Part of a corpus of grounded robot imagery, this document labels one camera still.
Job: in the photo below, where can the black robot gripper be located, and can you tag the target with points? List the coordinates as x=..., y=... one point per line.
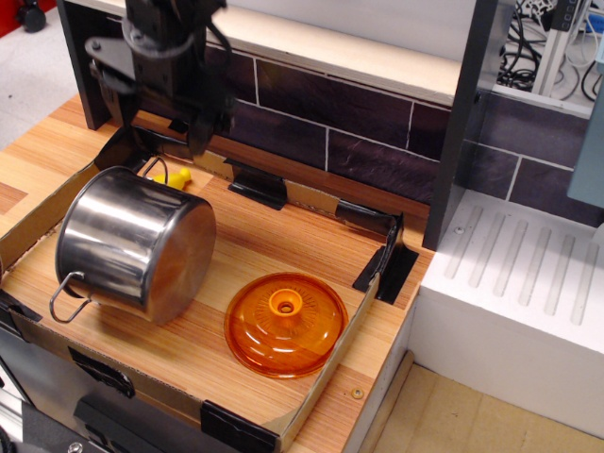
x=177, y=70

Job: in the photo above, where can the stainless steel pot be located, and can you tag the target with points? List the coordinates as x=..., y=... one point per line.
x=136, y=245

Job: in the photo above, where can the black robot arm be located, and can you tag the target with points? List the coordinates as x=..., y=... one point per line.
x=169, y=15

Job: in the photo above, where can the orange transparent pot lid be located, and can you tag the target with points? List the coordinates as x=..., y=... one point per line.
x=284, y=325

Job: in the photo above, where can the yellow plastic squeeze bottle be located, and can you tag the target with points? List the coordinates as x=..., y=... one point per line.
x=178, y=180

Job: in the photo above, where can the black caster wheel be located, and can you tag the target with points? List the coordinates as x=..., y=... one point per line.
x=30, y=16

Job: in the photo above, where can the white dish drainer block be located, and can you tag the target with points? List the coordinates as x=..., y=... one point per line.
x=512, y=306

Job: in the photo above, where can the grey-blue box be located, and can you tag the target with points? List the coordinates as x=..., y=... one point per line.
x=587, y=180

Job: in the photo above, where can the dark grey shelf frame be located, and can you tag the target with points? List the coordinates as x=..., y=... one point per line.
x=381, y=127

